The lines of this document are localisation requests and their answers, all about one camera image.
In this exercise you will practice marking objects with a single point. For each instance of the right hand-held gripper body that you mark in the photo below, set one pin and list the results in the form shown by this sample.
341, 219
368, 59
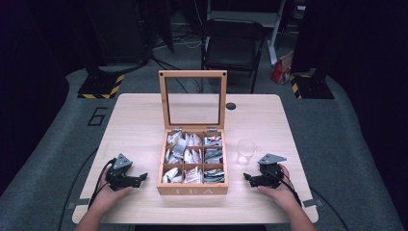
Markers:
270, 171

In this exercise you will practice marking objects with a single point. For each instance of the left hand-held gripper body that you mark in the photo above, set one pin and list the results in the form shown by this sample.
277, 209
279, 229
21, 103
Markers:
121, 173

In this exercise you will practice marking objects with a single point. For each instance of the clear glass cup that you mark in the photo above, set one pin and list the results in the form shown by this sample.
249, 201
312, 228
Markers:
246, 152

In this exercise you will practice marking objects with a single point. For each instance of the wooden tea box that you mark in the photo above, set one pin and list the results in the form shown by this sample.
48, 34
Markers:
192, 189

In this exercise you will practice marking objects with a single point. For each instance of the person's left hand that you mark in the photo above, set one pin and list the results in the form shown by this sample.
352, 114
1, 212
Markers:
110, 194

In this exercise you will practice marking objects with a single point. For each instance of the person's right hand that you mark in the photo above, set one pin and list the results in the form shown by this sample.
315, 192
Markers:
284, 194

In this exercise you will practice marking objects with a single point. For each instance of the pile of tea bags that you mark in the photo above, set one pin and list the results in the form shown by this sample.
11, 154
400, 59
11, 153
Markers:
179, 154

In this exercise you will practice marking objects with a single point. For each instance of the grey tape strip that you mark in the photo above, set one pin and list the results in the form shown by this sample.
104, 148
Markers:
312, 202
78, 203

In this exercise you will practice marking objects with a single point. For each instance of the black round table grommet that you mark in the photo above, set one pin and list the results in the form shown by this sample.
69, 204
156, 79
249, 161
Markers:
231, 106

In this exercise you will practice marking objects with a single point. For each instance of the striped black stand base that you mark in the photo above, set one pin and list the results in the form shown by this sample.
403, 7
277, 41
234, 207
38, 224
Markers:
311, 86
101, 86

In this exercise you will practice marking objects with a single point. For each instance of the red paper bag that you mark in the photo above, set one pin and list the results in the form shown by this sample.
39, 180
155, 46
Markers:
280, 72

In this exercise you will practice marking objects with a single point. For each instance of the black folding chair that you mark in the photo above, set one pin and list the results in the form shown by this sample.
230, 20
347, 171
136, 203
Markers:
232, 48

